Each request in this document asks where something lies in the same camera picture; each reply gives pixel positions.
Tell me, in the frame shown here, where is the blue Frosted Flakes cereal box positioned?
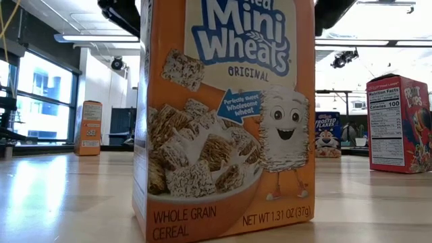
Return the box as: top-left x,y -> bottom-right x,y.
315,111 -> 342,159

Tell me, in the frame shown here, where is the orange Mini Wheats cereal box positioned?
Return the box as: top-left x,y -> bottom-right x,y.
74,100 -> 103,157
131,0 -> 317,243

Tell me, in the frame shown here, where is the red Froot Loops cereal box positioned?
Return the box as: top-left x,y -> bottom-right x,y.
366,73 -> 432,175

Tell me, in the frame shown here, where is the long ceiling light strip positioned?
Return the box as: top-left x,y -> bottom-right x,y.
315,38 -> 432,48
53,33 -> 141,44

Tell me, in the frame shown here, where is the black ceiling spotlight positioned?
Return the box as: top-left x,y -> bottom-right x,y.
330,49 -> 360,70

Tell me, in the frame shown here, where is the black round ceiling speaker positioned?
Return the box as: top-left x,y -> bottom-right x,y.
110,55 -> 125,71

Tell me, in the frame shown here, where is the black background table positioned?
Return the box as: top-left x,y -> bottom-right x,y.
315,89 -> 354,115

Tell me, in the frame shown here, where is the dark monitor screen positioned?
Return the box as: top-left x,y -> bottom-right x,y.
109,107 -> 138,146

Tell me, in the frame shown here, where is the person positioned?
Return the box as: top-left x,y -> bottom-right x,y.
341,121 -> 359,146

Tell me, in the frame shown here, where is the black rack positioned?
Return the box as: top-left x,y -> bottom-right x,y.
0,84 -> 27,159

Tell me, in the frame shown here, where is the yellow hanging cable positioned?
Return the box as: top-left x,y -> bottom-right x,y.
0,0 -> 22,65

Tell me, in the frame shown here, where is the large window with dark frame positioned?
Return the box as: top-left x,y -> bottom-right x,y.
0,50 -> 82,146

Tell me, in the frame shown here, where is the black aluminium table frame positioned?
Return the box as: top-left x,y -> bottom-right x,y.
13,144 -> 371,158

